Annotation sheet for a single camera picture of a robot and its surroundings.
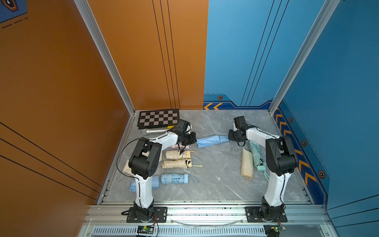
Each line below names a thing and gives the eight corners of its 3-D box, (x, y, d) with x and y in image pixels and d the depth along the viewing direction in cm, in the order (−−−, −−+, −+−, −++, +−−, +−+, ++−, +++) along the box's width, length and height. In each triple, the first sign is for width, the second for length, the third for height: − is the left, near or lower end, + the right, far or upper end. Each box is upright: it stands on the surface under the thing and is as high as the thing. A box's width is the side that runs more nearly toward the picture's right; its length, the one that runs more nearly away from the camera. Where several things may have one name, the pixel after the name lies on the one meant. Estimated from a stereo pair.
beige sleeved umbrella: (240, 182, 85) (241, 180, 83) (241, 150, 99) (243, 148, 96) (251, 185, 84) (253, 183, 82) (251, 152, 98) (252, 150, 95)
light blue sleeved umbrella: (161, 184, 85) (160, 182, 82) (162, 175, 88) (161, 173, 85) (188, 184, 85) (187, 182, 82) (188, 175, 88) (188, 173, 85)
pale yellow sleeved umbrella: (162, 169, 91) (161, 166, 87) (163, 162, 94) (162, 158, 90) (202, 169, 91) (202, 166, 87) (202, 162, 94) (202, 158, 90)
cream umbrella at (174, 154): (165, 159, 93) (164, 157, 91) (166, 152, 97) (166, 150, 95) (190, 159, 93) (190, 157, 91) (190, 152, 97) (190, 150, 95)
